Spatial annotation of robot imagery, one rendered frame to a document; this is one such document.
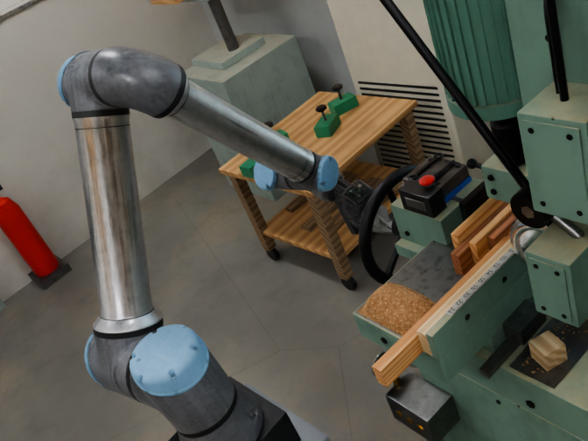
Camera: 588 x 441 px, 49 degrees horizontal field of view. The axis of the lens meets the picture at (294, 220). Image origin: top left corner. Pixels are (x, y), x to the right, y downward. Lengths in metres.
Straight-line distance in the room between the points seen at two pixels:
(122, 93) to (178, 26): 2.86
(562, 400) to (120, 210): 0.89
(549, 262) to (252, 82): 2.44
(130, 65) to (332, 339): 1.52
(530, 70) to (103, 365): 1.02
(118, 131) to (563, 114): 0.88
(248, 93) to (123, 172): 1.89
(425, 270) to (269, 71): 2.17
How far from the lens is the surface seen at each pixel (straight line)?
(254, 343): 2.64
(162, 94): 1.28
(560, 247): 0.96
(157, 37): 4.07
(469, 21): 0.97
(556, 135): 0.81
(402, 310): 1.14
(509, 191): 1.17
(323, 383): 2.37
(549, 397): 1.16
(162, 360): 1.32
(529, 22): 0.92
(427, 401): 1.40
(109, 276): 1.41
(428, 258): 1.27
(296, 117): 2.91
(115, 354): 1.45
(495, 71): 1.00
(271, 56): 3.28
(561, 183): 0.86
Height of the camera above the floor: 1.70
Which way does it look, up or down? 32 degrees down
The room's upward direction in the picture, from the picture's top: 23 degrees counter-clockwise
